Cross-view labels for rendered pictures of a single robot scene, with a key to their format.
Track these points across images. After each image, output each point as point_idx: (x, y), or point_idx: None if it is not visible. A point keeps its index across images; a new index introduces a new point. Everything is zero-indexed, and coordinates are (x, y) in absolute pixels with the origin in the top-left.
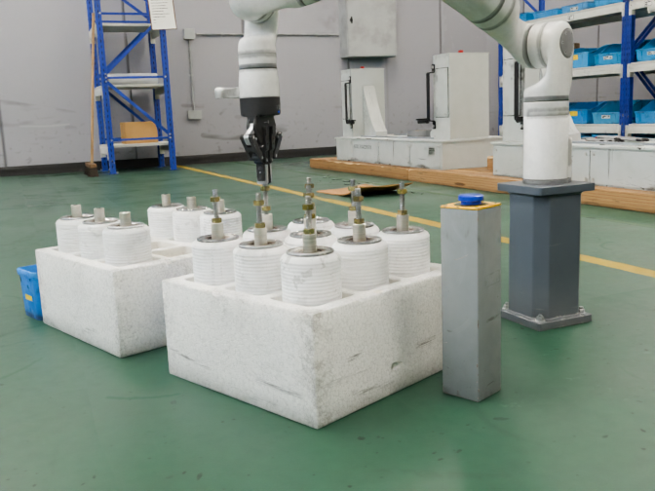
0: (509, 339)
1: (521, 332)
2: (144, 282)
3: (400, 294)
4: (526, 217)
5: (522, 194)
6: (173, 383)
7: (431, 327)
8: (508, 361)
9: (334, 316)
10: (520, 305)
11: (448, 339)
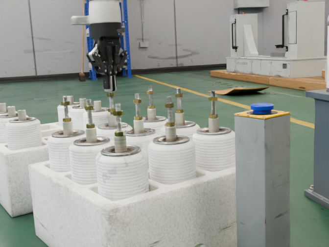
0: (309, 219)
1: (321, 213)
2: (31, 161)
3: (201, 188)
4: (327, 119)
5: (324, 100)
6: (33, 244)
7: (233, 214)
8: (303, 243)
9: (132, 210)
10: (321, 189)
11: (242, 230)
